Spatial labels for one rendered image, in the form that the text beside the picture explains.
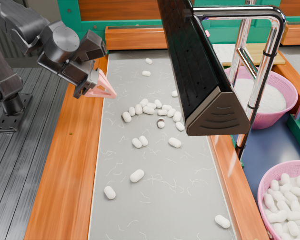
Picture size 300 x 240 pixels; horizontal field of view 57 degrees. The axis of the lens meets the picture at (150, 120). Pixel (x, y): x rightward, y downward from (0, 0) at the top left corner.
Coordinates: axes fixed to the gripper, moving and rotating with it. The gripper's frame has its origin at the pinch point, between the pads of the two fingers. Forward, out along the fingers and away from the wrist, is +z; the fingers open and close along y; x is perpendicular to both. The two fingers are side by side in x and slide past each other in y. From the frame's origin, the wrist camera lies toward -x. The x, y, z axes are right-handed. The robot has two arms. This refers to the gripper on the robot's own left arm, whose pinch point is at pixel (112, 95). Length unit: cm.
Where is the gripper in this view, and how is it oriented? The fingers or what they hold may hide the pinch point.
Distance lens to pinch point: 73.7
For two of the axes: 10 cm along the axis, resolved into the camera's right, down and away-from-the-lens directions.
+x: -6.5, 5.9, 4.8
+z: 7.6, 4.6, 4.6
